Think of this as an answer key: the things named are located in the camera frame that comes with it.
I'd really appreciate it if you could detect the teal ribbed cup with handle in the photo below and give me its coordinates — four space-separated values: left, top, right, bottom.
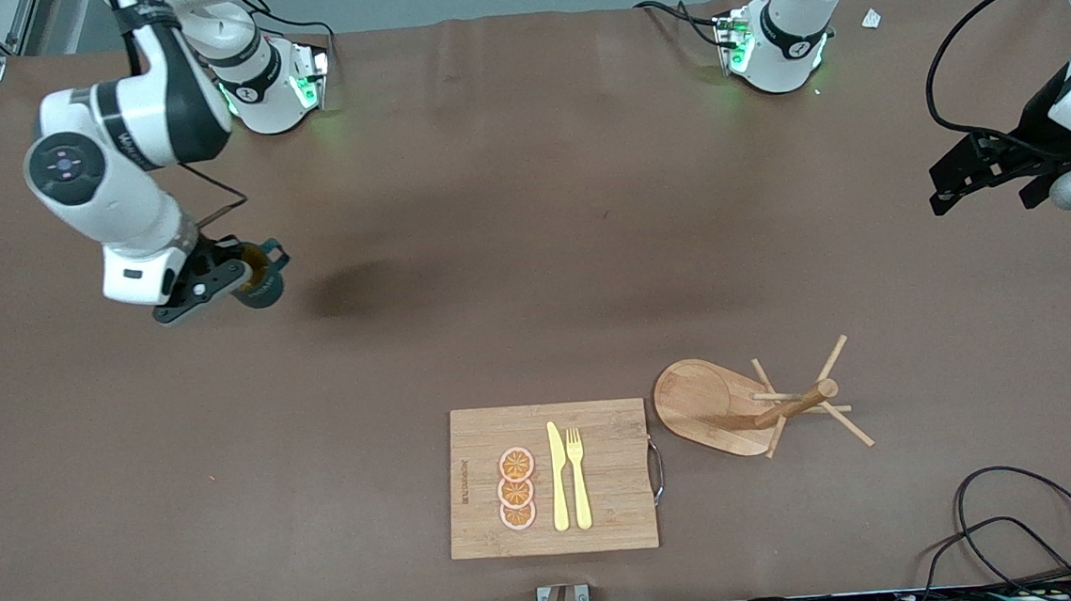
229 238 293 310

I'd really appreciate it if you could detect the orange slice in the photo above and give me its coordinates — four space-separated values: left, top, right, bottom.
496 446 537 484

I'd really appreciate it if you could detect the wooden mug tree stand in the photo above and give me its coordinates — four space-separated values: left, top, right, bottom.
649 333 876 467

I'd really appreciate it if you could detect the yellow plastic knife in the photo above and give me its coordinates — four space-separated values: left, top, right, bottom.
546 420 573 533

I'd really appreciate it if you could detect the yellow plastic fork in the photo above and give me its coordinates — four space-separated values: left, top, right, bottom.
564 426 594 531

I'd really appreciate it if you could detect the bamboo cutting board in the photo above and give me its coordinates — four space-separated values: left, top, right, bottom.
440 396 669 562

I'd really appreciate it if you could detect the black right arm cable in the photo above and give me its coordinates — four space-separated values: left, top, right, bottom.
177 159 250 227

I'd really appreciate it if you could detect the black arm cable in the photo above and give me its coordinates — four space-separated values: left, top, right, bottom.
918 0 1071 166
177 159 250 227

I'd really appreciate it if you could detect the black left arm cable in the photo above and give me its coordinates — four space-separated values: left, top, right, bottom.
918 0 1071 166

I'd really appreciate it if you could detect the black right base cable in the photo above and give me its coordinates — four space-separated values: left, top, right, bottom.
247 8 339 76

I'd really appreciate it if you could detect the black base cable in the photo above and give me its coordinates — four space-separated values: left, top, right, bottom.
633 0 731 54
247 8 339 76

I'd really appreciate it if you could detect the black left base cable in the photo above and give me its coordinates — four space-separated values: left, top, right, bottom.
633 0 731 54

